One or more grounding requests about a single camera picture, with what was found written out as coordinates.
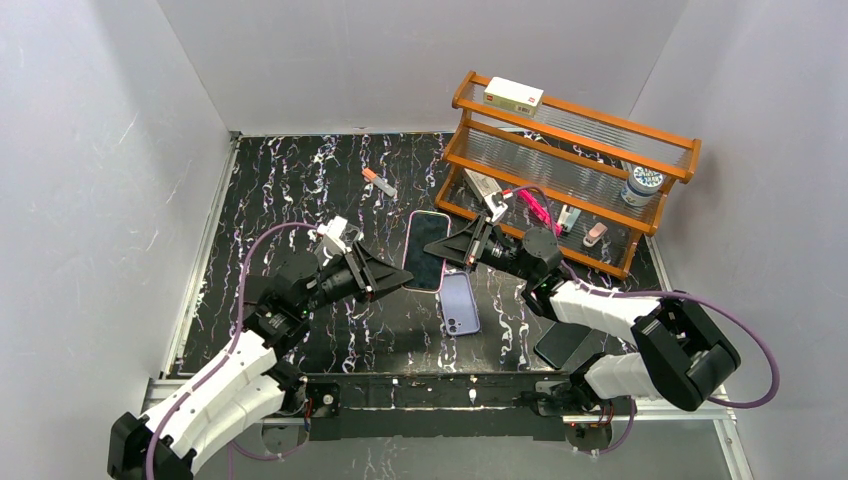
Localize pink phone case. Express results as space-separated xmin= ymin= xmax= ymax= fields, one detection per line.
xmin=401 ymin=209 xmax=452 ymax=295

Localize black screen smartphone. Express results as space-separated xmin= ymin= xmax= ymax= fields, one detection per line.
xmin=403 ymin=210 xmax=450 ymax=293

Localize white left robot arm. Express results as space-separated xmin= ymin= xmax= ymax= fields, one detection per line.
xmin=107 ymin=243 xmax=413 ymax=479

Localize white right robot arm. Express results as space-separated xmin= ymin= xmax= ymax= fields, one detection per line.
xmin=423 ymin=217 xmax=741 ymax=411

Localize lavender phone case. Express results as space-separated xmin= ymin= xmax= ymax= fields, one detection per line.
xmin=439 ymin=272 xmax=481 ymax=337

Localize dark teal phone case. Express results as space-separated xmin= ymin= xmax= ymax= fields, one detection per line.
xmin=533 ymin=323 xmax=591 ymax=370

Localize small grey box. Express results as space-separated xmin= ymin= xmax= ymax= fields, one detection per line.
xmin=463 ymin=169 xmax=502 ymax=202

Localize pink utility knife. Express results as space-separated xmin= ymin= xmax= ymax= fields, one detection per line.
xmin=516 ymin=190 xmax=562 ymax=236

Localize white green stapler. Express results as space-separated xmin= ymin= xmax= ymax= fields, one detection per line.
xmin=557 ymin=205 xmax=582 ymax=233

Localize orange grey marker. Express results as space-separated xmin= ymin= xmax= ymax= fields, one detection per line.
xmin=362 ymin=168 xmax=398 ymax=198

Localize small pink white item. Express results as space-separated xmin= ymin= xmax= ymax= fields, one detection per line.
xmin=582 ymin=222 xmax=608 ymax=248

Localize orange wooden shelf rack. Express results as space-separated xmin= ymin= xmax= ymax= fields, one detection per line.
xmin=437 ymin=71 xmax=701 ymax=277

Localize white red carton box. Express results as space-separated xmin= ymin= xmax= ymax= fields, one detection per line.
xmin=483 ymin=77 xmax=544 ymax=118

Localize white blue round jar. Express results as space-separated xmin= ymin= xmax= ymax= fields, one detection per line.
xmin=620 ymin=166 xmax=665 ymax=207

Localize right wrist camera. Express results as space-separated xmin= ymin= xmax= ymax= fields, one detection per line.
xmin=483 ymin=190 xmax=509 ymax=224

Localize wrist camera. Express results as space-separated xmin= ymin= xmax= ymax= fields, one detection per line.
xmin=315 ymin=216 xmax=352 ymax=263
xmin=483 ymin=190 xmax=509 ymax=224

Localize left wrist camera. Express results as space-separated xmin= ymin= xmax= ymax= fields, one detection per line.
xmin=315 ymin=216 xmax=352 ymax=263

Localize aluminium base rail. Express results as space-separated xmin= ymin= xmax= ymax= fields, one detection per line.
xmin=142 ymin=374 xmax=738 ymax=425

